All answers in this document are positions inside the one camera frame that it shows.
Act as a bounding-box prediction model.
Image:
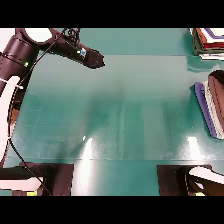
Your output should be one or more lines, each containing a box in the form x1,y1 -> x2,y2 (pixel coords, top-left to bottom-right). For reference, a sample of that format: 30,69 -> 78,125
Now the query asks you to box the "dark brown garment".
207,69 -> 224,130

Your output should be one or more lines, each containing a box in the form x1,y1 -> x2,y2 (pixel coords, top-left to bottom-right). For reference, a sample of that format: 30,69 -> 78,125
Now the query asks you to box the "purple garment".
193,81 -> 220,140
203,27 -> 224,42

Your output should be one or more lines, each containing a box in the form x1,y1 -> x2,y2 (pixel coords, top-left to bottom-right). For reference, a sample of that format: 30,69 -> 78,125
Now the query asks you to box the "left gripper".
79,47 -> 106,71

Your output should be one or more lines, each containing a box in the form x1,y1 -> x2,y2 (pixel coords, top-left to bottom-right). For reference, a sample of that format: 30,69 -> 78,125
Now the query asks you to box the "red garment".
204,41 -> 224,51

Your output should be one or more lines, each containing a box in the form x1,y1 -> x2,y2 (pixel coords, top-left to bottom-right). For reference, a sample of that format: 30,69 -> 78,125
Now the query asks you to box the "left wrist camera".
65,27 -> 82,44

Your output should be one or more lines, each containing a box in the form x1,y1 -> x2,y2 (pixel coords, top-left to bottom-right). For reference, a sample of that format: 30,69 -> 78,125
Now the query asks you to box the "orange-brown garment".
195,27 -> 211,45

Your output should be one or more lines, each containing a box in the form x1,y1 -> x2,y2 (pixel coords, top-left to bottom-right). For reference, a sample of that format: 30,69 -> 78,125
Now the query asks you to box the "black cable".
7,28 -> 69,196

